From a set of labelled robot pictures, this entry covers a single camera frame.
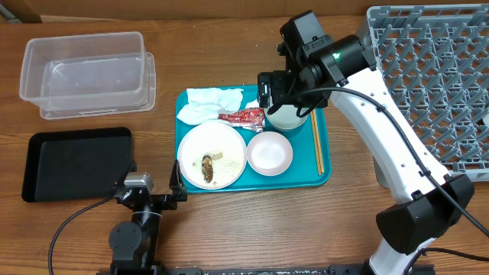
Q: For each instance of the clear plastic container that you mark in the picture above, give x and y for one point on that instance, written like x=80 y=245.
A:
x=81 y=72

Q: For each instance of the wooden chopstick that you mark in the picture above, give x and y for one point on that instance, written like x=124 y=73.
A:
x=316 y=142
x=320 y=145

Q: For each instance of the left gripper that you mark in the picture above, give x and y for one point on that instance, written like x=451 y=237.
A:
x=178 y=189

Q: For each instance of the right wooden chopstick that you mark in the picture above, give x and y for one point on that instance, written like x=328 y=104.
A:
x=320 y=145

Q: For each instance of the teal serving tray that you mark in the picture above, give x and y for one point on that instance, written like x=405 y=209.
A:
x=303 y=169

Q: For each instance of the large white plate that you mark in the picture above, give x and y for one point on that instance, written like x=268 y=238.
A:
x=226 y=147

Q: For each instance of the grey bowl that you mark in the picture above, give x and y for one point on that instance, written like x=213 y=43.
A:
x=285 y=118

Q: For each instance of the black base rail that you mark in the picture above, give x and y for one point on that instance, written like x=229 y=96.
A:
x=335 y=269

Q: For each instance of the white item in rack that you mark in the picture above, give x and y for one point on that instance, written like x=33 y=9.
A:
x=486 y=120

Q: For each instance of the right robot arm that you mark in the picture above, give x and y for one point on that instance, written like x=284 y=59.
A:
x=319 y=70

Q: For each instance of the left wooden chopstick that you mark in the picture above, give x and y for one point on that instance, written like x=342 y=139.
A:
x=316 y=142

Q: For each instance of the black plastic tray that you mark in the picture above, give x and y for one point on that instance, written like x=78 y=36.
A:
x=80 y=164

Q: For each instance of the grey dishwasher rack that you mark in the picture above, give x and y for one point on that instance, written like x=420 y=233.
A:
x=434 y=61

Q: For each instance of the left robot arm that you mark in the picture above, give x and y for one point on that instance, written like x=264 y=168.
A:
x=134 y=243

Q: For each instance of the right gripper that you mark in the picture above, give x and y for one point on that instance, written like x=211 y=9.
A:
x=281 y=81

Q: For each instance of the small white napkin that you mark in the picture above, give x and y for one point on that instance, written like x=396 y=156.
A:
x=253 y=104

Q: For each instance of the small white bowl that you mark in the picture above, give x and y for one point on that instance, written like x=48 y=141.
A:
x=269 y=153

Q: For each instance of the red snack wrapper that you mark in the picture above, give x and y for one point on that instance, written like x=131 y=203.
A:
x=252 y=119

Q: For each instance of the large white napkin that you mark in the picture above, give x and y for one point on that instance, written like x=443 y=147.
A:
x=208 y=103

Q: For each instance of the brown food scrap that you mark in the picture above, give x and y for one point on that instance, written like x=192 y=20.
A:
x=207 y=168

